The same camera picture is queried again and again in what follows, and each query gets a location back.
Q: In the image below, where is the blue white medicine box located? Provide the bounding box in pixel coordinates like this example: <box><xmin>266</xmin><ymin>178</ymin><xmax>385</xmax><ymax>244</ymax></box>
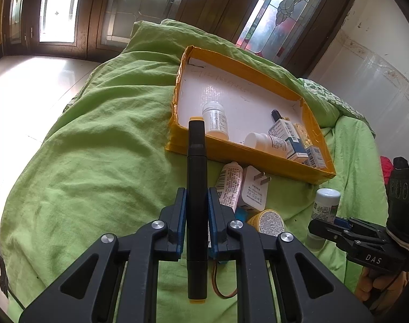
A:
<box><xmin>268</xmin><ymin>119</ymin><xmax>308</xmax><ymax>163</ymax></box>

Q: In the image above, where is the yellow cardboard tray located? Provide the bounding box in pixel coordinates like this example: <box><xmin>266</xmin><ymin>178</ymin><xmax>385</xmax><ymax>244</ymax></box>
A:
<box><xmin>166</xmin><ymin>45</ymin><xmax>336</xmax><ymax>184</ymax></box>

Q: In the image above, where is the green patterned pillow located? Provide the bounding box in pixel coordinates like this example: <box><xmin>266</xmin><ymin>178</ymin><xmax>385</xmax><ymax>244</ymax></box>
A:
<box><xmin>299</xmin><ymin>78</ymin><xmax>376</xmax><ymax>138</ymax></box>

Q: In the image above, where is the red black battery wire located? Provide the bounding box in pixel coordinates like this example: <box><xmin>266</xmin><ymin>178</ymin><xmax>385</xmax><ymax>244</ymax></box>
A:
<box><xmin>212</xmin><ymin>262</ymin><xmax>238</xmax><ymax>299</ymax></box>

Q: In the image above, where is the white power adapter plug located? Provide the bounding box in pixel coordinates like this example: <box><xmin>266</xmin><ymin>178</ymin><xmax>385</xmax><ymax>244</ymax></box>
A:
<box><xmin>237</xmin><ymin>166</ymin><xmax>272</xmax><ymax>213</ymax></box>

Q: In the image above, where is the white bottle green label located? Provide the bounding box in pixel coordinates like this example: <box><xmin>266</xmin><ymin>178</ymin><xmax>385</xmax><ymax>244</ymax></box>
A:
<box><xmin>305</xmin><ymin>188</ymin><xmax>341</xmax><ymax>252</ymax></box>

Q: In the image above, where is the blue battery pack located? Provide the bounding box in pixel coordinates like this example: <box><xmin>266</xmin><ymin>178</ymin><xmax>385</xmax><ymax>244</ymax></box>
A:
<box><xmin>208</xmin><ymin>207</ymin><xmax>248</xmax><ymax>263</ymax></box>

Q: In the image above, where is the green bed sheet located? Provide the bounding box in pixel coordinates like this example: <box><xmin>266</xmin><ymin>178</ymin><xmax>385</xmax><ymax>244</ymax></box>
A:
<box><xmin>1</xmin><ymin>20</ymin><xmax>388</xmax><ymax>321</ymax></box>

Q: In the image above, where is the yellow round jar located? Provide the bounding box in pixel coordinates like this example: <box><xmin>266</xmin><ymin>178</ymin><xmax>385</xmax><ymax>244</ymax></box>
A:
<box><xmin>247</xmin><ymin>209</ymin><xmax>285</xmax><ymax>237</ymax></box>

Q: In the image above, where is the green white medicine box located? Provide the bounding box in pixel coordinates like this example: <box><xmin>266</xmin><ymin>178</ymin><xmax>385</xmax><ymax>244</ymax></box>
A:
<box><xmin>305</xmin><ymin>145</ymin><xmax>326</xmax><ymax>169</ymax></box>

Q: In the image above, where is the white bottle red label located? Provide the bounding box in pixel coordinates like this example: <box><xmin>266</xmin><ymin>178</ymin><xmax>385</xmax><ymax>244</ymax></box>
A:
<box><xmin>244</xmin><ymin>133</ymin><xmax>287</xmax><ymax>158</ymax></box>

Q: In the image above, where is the wooden glass door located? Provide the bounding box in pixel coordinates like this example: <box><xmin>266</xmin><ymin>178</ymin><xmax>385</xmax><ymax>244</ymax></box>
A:
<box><xmin>0</xmin><ymin>0</ymin><xmax>354</xmax><ymax>77</ymax></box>

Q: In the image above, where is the black marker pen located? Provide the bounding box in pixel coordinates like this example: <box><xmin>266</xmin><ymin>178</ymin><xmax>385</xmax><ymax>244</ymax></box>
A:
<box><xmin>186</xmin><ymin>119</ymin><xmax>208</xmax><ymax>303</ymax></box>

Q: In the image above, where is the pink white cream tube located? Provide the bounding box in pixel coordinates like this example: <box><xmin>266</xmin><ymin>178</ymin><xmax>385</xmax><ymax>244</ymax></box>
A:
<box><xmin>215</xmin><ymin>162</ymin><xmax>243</xmax><ymax>212</ymax></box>

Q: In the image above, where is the small white pill bottle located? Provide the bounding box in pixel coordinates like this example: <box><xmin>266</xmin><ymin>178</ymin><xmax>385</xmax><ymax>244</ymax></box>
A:
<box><xmin>202</xmin><ymin>101</ymin><xmax>229</xmax><ymax>141</ymax></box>

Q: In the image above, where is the right hand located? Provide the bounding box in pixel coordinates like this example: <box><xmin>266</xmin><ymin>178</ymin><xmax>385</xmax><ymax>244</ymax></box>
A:
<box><xmin>354</xmin><ymin>267</ymin><xmax>409</xmax><ymax>318</ymax></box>

